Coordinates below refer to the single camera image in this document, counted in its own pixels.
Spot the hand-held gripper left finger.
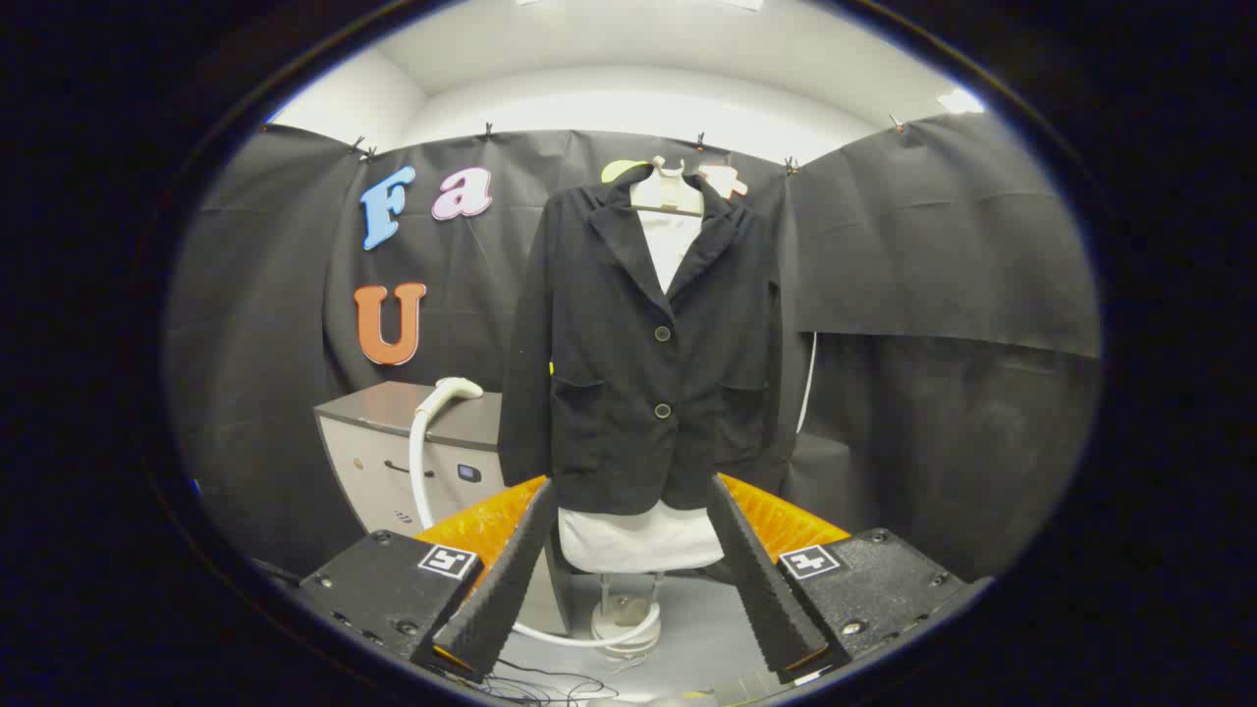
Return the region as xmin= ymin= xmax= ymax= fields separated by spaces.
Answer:
xmin=295 ymin=476 xmax=556 ymax=685

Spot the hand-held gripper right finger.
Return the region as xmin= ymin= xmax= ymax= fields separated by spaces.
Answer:
xmin=709 ymin=472 xmax=983 ymax=685

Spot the white garment steamer hose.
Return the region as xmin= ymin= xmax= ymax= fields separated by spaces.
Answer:
xmin=409 ymin=408 xmax=662 ymax=649

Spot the black button jacket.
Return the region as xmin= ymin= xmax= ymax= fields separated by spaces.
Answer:
xmin=498 ymin=165 xmax=784 ymax=517

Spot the white mannequin torso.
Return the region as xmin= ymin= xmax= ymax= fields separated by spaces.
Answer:
xmin=558 ymin=155 xmax=726 ymax=575

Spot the grey cabinet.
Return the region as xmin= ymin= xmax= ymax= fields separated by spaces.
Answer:
xmin=314 ymin=381 xmax=571 ymax=634

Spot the black backdrop cloth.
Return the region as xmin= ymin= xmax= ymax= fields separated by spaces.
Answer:
xmin=167 ymin=110 xmax=1103 ymax=590

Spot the black floor cable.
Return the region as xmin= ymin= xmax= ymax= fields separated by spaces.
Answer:
xmin=481 ymin=658 xmax=620 ymax=706

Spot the white hanging cord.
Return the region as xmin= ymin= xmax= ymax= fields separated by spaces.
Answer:
xmin=795 ymin=332 xmax=818 ymax=435

